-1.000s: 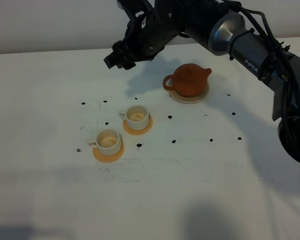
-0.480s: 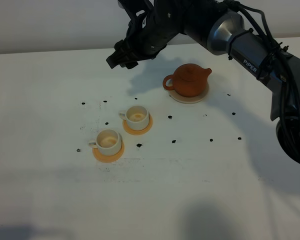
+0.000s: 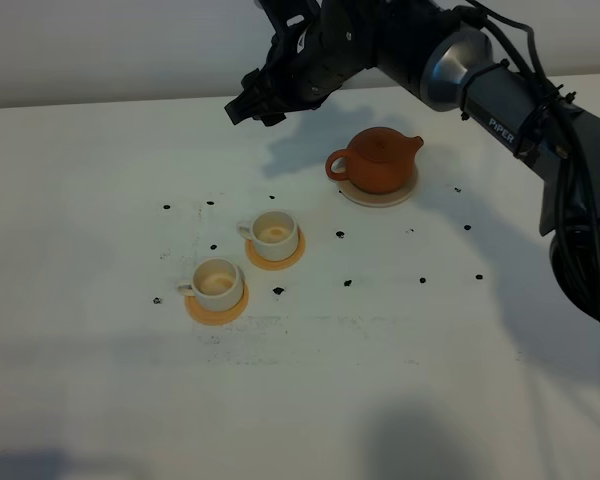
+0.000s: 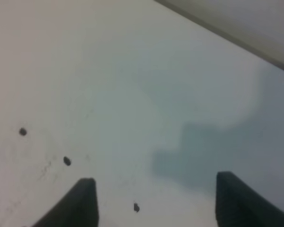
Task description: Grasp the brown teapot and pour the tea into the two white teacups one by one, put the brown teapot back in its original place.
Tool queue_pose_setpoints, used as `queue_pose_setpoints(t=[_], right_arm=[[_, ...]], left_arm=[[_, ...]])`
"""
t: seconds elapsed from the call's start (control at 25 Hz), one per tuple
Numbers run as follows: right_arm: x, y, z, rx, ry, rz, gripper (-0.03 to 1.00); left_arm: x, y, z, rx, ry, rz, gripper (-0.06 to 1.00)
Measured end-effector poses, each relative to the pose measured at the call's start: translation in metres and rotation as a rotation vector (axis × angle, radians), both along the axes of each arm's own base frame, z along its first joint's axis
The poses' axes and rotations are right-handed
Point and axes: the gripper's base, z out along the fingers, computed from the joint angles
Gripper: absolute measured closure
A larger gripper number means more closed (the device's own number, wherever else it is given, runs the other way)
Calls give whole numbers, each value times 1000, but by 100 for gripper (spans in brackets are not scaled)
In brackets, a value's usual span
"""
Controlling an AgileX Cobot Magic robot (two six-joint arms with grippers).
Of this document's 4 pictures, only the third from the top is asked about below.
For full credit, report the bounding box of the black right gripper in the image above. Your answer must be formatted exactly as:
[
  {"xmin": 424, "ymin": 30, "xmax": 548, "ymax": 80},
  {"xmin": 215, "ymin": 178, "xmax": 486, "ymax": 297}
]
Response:
[{"xmin": 225, "ymin": 1, "xmax": 392, "ymax": 127}]

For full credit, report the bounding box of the brown clay teapot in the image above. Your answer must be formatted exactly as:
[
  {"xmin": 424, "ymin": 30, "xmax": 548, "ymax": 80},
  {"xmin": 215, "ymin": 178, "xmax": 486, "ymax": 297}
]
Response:
[{"xmin": 325, "ymin": 127, "xmax": 424, "ymax": 195}]

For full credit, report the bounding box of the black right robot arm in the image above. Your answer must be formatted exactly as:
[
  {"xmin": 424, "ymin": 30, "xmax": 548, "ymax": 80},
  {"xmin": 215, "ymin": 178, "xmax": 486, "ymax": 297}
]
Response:
[{"xmin": 226, "ymin": 1, "xmax": 600, "ymax": 321}]

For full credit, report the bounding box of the beige round teapot coaster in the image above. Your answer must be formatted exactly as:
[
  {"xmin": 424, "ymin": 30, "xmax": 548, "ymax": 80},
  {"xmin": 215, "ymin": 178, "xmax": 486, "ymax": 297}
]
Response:
[{"xmin": 337, "ymin": 168, "xmax": 419, "ymax": 208}]

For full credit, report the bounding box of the white teacup far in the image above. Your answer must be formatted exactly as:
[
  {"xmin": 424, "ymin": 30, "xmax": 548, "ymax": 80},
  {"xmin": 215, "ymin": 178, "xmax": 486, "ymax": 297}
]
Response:
[{"xmin": 237, "ymin": 210, "xmax": 300, "ymax": 262}]

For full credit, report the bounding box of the white teacup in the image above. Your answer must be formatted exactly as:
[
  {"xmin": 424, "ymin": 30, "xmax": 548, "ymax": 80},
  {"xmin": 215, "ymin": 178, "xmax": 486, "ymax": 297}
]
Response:
[
  {"xmin": 237, "ymin": 210, "xmax": 300, "ymax": 262},
  {"xmin": 177, "ymin": 257, "xmax": 244, "ymax": 312}
]

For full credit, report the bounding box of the orange coaster far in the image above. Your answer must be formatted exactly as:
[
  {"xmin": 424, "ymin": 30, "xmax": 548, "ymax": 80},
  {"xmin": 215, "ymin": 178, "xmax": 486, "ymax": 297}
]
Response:
[{"xmin": 244, "ymin": 227, "xmax": 307, "ymax": 272}]

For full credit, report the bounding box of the orange coaster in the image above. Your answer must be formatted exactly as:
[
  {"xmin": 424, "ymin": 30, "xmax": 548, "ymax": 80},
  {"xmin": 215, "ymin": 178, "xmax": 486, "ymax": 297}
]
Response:
[
  {"xmin": 244, "ymin": 227, "xmax": 307, "ymax": 272},
  {"xmin": 183, "ymin": 284, "xmax": 249, "ymax": 326}
]

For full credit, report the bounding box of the white teacup near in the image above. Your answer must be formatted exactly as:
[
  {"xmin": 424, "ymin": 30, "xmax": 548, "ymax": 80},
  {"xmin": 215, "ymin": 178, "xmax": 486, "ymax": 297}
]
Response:
[{"xmin": 177, "ymin": 257, "xmax": 244, "ymax": 312}]

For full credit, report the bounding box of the orange coaster near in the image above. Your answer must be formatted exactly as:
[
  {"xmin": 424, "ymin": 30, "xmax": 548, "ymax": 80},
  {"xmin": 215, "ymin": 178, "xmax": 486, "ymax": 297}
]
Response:
[{"xmin": 183, "ymin": 284, "xmax": 249, "ymax": 326}]

